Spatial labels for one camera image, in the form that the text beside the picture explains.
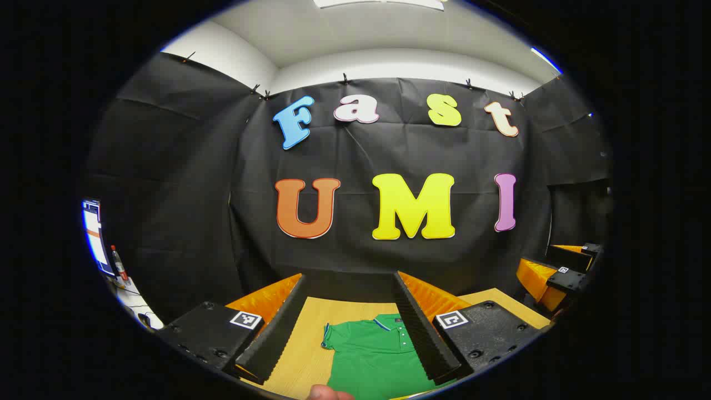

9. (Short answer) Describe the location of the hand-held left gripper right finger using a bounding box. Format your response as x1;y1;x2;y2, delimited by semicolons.
391;271;548;387

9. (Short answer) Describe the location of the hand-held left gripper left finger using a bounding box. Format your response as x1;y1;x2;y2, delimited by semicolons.
157;272;309;386

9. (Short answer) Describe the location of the green T-shirt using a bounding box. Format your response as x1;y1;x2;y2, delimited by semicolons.
321;314;453;400

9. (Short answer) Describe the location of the white side desk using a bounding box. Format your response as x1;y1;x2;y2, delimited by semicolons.
106;272;164;331

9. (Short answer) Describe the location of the red capped plastic bottle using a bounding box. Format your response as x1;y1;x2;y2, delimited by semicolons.
110;244;129;284

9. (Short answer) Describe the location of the computer monitor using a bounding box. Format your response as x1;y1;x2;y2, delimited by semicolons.
82;199;114;277

